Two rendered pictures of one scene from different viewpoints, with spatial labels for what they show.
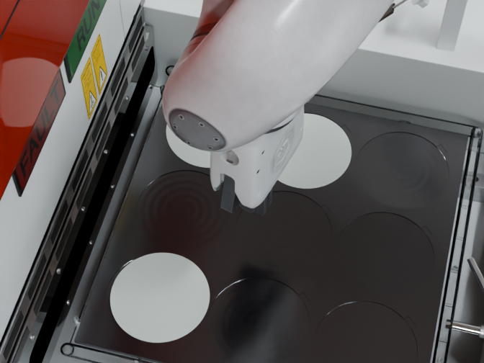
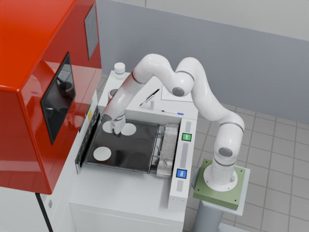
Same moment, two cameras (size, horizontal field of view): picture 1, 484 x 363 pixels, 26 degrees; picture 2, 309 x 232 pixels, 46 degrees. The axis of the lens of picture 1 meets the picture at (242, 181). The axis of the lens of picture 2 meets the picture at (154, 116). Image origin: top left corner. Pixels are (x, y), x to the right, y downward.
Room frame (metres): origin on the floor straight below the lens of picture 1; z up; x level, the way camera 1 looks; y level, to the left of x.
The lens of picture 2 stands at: (-0.83, -0.05, 2.57)
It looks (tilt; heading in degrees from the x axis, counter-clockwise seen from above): 46 degrees down; 353
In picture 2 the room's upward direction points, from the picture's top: 3 degrees clockwise
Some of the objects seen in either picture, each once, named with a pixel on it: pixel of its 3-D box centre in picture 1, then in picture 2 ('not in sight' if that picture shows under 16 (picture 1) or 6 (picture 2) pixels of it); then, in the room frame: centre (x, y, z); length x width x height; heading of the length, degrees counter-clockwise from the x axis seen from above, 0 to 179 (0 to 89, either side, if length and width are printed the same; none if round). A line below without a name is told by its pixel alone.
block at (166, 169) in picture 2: not in sight; (164, 169); (0.35, -0.27, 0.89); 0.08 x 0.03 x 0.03; 76
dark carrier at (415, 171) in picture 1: (283, 232); (123, 142); (0.55, -0.04, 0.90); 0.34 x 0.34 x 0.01; 76
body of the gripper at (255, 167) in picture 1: (255, 127); (117, 120); (0.54, -0.01, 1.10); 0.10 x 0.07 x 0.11; 151
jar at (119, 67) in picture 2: not in sight; (119, 71); (1.08, -0.03, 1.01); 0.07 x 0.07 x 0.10
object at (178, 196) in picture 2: not in sight; (183, 161); (0.40, -0.38, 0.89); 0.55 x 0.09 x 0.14; 166
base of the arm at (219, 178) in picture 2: not in sight; (222, 167); (0.29, -0.57, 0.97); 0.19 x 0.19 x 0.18
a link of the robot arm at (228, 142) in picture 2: not in sight; (227, 147); (0.27, -0.55, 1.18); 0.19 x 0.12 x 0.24; 156
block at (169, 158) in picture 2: not in sight; (166, 158); (0.43, -0.29, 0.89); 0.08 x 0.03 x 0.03; 76
